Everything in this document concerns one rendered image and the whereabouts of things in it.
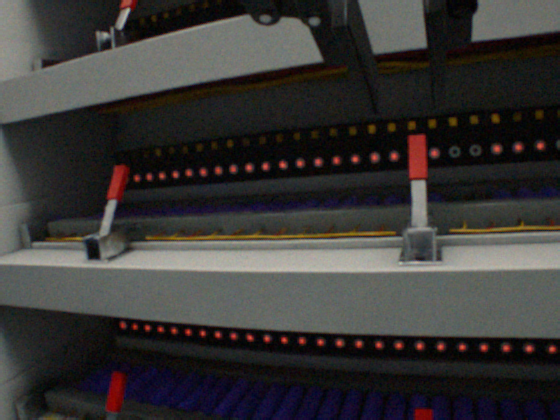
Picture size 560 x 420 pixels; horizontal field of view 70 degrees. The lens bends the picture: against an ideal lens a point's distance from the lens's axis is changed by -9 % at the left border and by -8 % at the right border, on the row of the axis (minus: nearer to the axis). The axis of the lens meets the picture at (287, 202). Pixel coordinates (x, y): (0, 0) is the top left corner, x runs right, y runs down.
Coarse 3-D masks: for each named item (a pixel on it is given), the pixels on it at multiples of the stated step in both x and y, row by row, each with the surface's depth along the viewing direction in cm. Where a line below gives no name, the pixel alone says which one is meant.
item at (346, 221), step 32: (64, 224) 45; (96, 224) 44; (128, 224) 42; (160, 224) 41; (192, 224) 40; (224, 224) 38; (256, 224) 37; (288, 224) 36; (320, 224) 35; (352, 224) 35; (384, 224) 34; (448, 224) 32; (480, 224) 31; (512, 224) 30; (544, 224) 30
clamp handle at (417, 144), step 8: (416, 136) 30; (424, 136) 30; (416, 144) 30; (424, 144) 30; (416, 152) 30; (424, 152) 30; (416, 160) 30; (424, 160) 29; (416, 168) 29; (424, 168) 29; (416, 176) 29; (424, 176) 29; (416, 184) 29; (424, 184) 29; (416, 192) 29; (424, 192) 29; (416, 200) 28; (424, 200) 28; (416, 208) 28; (424, 208) 28; (416, 216) 28; (424, 216) 28; (416, 224) 28; (424, 224) 28
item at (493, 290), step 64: (128, 192) 56; (192, 192) 52; (256, 192) 49; (0, 256) 42; (64, 256) 39; (128, 256) 37; (192, 256) 35; (256, 256) 33; (320, 256) 31; (384, 256) 29; (448, 256) 28; (512, 256) 26; (192, 320) 32; (256, 320) 30; (320, 320) 29; (384, 320) 27; (448, 320) 26; (512, 320) 24
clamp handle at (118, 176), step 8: (120, 168) 39; (128, 168) 40; (120, 176) 39; (112, 184) 39; (120, 184) 39; (112, 192) 38; (120, 192) 38; (112, 200) 38; (120, 200) 38; (112, 208) 38; (104, 216) 38; (112, 216) 37; (104, 224) 37; (104, 232) 37
